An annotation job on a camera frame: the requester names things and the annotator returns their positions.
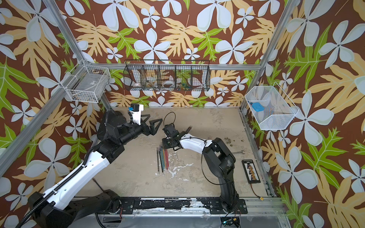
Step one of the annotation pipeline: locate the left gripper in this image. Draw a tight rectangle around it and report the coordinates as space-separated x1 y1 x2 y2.
119 113 161 147

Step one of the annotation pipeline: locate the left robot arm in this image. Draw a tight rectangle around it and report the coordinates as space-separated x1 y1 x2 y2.
17 105 162 228

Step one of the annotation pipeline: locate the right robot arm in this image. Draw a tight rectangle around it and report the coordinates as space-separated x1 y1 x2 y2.
162 123 248 214

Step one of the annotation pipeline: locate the bundle of coloured pencils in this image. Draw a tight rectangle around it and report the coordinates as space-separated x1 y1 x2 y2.
156 145 170 175

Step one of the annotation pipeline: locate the black plastic tool case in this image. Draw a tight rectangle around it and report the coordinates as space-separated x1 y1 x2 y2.
97 112 109 141

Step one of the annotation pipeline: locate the silver open-end wrench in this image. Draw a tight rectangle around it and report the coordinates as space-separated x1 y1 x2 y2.
232 150 245 155

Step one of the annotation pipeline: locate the blue object in basket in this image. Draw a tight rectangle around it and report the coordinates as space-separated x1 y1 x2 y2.
251 102 265 112

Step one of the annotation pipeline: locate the white mesh corner basket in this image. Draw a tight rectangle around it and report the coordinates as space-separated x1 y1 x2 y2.
245 84 299 131

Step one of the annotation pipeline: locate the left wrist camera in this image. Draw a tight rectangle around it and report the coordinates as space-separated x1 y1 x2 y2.
128 104 144 125

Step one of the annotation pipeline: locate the black wire basket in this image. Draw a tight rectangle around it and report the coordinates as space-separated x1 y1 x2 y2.
122 60 211 91

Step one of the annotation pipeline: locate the white wire basket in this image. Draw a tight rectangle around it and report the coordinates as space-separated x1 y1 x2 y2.
64 65 111 103

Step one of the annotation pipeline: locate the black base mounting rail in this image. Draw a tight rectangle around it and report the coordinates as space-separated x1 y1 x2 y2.
95 197 252 215

